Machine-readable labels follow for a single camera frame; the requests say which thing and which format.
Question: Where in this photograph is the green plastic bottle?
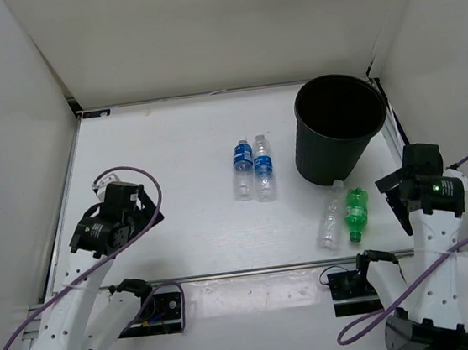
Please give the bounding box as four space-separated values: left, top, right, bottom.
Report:
344 188 369 243

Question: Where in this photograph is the clear unlabeled plastic bottle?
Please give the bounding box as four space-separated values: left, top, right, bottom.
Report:
317 180 344 250

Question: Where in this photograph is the black plastic trash bin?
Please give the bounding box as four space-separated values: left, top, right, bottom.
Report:
294 74 387 186

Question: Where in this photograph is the blue label bottle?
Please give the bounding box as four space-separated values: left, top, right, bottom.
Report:
232 138 255 201
252 133 277 202

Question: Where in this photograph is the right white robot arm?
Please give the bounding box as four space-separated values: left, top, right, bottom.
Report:
355 143 468 350

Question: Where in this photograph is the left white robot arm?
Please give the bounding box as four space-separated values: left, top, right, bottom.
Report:
30 180 166 350

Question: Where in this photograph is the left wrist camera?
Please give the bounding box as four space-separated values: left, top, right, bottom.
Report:
92 174 120 202

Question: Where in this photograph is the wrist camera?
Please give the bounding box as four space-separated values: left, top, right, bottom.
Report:
444 166 468 191
92 174 120 202

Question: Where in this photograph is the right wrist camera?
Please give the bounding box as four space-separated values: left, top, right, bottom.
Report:
444 166 468 191

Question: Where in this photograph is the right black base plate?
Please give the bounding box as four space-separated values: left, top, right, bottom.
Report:
318 265 384 318

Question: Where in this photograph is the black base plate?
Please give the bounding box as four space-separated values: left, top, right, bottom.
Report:
318 265 384 318
119 281 187 339

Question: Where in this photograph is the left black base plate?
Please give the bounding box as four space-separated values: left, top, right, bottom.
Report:
119 281 187 339

